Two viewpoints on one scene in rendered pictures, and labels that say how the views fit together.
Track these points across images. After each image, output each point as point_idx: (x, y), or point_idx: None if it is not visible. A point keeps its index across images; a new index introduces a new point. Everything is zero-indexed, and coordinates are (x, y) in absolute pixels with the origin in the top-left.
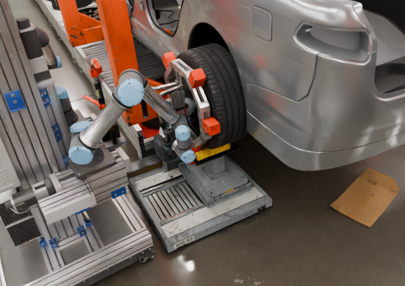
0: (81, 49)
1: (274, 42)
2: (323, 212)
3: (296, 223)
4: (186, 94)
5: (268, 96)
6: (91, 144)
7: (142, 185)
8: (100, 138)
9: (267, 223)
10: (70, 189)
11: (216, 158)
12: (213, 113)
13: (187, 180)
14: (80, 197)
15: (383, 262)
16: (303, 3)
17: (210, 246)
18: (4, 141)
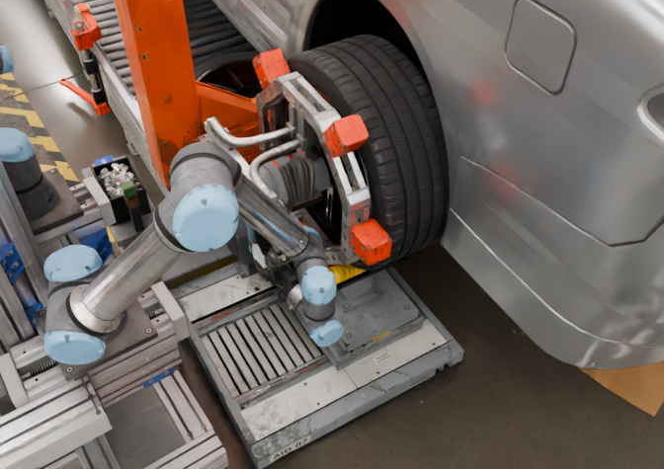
0: None
1: (569, 100)
2: (563, 379)
3: (511, 403)
4: (311, 155)
5: (521, 204)
6: (101, 325)
7: (197, 307)
8: (123, 310)
9: (455, 402)
10: (48, 398)
11: (361, 279)
12: (374, 210)
13: None
14: (74, 421)
15: None
16: None
17: (343, 455)
18: None
